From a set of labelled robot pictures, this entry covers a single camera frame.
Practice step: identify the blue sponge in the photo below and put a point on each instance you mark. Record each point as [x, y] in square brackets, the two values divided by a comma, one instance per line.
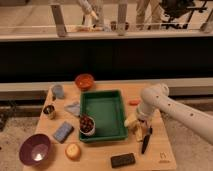
[63, 132]

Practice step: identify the green plastic tray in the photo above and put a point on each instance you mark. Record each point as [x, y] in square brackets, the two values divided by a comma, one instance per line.
[107, 110]

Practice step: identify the orange carrot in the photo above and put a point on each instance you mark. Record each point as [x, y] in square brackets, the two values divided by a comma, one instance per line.
[134, 102]

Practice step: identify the blue grey mug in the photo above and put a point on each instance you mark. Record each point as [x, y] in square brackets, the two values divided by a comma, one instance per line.
[57, 91]

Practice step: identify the grey blue cloth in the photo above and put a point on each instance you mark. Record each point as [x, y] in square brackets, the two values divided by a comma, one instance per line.
[73, 108]

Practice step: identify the white cup of dark fruit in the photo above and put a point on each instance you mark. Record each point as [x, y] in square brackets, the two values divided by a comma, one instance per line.
[87, 125]

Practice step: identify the purple bowl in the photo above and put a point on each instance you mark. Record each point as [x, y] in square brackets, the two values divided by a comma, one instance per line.
[34, 149]

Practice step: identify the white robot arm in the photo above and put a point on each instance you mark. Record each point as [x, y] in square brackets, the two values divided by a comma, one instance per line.
[157, 97]

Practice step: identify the yellow banana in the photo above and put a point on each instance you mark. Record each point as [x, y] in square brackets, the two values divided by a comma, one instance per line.
[134, 125]

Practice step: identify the orange bowl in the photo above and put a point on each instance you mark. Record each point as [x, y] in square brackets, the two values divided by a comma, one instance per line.
[84, 81]

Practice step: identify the round yellow bun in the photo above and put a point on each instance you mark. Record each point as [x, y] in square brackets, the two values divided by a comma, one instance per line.
[73, 151]

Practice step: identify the black rectangular block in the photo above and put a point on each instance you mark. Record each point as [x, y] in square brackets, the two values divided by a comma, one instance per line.
[122, 160]

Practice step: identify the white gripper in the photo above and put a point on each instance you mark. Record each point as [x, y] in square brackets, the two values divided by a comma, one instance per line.
[143, 117]

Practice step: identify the small metal cup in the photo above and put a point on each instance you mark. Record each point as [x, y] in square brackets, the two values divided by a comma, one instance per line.
[49, 111]

